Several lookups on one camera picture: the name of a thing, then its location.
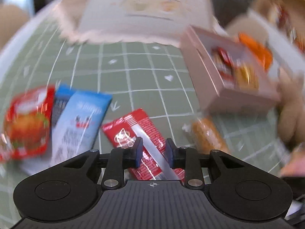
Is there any red spicy snack packet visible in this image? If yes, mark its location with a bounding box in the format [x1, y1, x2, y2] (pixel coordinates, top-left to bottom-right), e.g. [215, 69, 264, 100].
[102, 109, 185, 180]

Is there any bread stick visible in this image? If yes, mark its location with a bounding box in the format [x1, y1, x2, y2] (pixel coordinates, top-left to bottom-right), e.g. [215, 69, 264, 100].
[182, 117, 230, 154]

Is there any red chicken snack pouch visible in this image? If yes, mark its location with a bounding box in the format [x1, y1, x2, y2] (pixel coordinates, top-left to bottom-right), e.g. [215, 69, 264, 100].
[1, 85, 55, 162]

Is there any light blue snack packet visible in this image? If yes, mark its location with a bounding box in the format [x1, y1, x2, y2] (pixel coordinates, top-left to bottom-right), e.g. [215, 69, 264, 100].
[19, 84, 112, 175]

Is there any pink cardboard box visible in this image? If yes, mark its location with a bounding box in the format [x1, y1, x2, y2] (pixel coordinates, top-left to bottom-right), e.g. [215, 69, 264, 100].
[180, 26, 280, 114]

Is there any green grid tablecloth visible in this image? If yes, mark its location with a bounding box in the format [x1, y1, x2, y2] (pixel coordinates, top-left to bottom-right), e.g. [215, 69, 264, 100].
[0, 19, 282, 224]

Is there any yellow wrapped pastry in box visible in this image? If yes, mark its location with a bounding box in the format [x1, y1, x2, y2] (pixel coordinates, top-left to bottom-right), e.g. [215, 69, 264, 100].
[234, 64, 259, 90]

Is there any red wrapped snack in box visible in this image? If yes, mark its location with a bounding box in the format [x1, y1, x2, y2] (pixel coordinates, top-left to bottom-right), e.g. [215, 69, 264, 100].
[211, 47, 235, 83]

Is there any orange snack bag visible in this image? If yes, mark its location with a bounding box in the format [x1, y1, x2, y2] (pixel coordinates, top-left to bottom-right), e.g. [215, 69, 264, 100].
[238, 33, 273, 72]

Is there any brown plush toy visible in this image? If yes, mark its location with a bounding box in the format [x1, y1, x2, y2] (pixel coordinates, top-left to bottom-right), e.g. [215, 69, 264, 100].
[277, 67, 304, 152]

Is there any white mesh food cover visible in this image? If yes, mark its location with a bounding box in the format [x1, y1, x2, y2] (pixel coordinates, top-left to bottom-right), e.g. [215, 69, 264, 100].
[54, 0, 214, 47]

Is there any beige dining chair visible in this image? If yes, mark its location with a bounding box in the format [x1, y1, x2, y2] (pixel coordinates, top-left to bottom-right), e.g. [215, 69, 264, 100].
[0, 4, 30, 50]

